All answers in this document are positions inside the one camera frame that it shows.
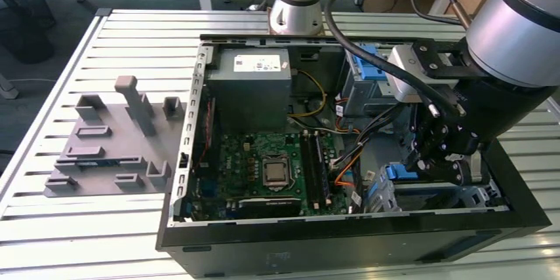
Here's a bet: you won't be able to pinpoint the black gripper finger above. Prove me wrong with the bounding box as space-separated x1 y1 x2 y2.
419 155 485 185
404 104 449 172

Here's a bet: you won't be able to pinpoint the metal optical drive cage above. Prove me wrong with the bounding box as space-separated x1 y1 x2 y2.
340 43 421 117

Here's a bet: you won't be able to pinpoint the black RAM stick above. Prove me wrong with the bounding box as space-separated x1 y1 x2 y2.
313 132 332 205

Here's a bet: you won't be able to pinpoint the blue plastic drive latch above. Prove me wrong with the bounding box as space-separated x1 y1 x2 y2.
349 43 389 81

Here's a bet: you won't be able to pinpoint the CPU socket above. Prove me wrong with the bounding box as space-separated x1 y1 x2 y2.
261 151 295 192

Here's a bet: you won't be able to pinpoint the silver CPU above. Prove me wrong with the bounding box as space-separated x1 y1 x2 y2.
264 161 289 185

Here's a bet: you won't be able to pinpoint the black PC case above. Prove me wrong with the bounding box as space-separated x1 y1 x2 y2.
156 33 553 278

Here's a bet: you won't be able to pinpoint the black graphics card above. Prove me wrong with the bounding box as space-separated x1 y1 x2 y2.
236 196 303 218

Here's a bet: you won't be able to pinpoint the grey power supply unit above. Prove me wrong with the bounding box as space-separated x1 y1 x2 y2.
205 47 293 133

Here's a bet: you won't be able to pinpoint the green motherboard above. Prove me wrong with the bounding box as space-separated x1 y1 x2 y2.
192 130 355 220

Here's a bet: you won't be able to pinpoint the grey parts rack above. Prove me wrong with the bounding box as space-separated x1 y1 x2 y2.
41 75 189 198

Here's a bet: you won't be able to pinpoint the white desk foot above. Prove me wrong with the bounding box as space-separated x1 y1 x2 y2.
0 73 21 99

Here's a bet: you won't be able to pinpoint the black cable bundle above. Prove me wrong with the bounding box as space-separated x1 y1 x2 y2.
332 98 412 176

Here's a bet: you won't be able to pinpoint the black camera bracket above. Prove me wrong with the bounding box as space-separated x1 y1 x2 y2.
411 41 476 81

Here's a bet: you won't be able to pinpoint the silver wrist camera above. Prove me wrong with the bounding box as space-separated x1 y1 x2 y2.
388 46 435 103

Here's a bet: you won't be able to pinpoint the orange wires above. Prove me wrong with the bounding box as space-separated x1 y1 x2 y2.
335 167 355 189

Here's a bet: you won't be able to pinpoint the yellow wires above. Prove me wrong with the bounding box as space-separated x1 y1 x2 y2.
288 70 328 119

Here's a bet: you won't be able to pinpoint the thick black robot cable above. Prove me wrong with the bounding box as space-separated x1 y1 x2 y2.
321 0 467 119

